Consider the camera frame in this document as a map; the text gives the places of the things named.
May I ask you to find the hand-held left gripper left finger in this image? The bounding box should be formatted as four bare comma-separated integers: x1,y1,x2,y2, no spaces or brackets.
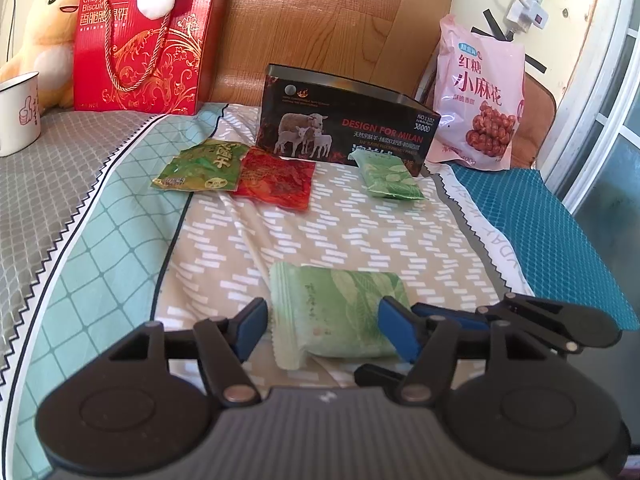
107,296,271,408

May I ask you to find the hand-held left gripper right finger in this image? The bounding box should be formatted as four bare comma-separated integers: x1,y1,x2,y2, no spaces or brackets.
377,296,556,406

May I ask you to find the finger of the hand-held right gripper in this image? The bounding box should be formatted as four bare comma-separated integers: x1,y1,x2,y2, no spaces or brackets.
412,291,623,357
354,364,418,388

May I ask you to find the light green snack packet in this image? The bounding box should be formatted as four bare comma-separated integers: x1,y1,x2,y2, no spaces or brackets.
269,261,408,371
351,151,425,202

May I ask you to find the red snack packet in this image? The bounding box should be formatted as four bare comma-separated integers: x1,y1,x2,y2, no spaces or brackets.
235,146,316,211

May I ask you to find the dark green snack packet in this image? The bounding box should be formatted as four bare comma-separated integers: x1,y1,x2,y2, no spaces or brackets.
151,138,248,193

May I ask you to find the black printed box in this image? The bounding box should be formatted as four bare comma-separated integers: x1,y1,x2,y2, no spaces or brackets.
256,63,441,177

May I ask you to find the patterned bedsheet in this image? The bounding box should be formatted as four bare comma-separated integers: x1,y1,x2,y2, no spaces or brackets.
0,102,538,480

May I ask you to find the teal patterned mat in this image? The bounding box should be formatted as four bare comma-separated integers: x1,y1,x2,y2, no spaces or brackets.
445,162,640,333

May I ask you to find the pink snack bag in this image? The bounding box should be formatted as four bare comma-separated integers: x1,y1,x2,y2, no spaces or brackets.
426,14,527,172

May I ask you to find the red gift box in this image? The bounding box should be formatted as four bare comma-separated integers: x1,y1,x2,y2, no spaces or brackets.
73,0,231,117

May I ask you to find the white enamel mug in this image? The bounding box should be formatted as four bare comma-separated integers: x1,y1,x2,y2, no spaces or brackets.
0,71,42,157

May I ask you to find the wooden headboard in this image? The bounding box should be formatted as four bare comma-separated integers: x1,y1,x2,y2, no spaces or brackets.
190,0,463,108

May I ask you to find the yellow duck plush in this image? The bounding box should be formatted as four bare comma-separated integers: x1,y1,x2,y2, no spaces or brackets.
0,0,83,111

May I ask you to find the white window frame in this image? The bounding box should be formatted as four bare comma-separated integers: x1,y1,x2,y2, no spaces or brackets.
542,0,640,281

